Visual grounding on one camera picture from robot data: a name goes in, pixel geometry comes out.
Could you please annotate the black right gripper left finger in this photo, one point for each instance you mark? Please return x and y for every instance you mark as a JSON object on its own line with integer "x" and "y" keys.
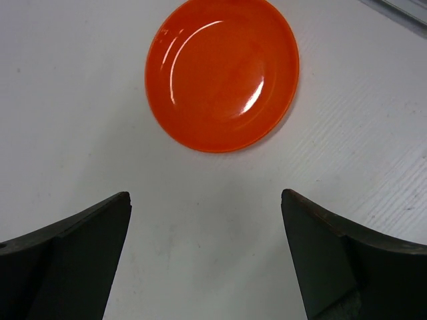
{"x": 66, "y": 269}

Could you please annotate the orange round plate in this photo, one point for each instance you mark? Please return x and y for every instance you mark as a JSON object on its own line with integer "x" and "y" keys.
{"x": 221, "y": 75}

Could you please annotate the aluminium table edge rail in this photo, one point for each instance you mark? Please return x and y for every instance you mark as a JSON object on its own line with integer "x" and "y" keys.
{"x": 409, "y": 13}

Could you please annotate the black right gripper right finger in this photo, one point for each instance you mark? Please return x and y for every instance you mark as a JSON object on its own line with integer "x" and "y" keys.
{"x": 348, "y": 271}

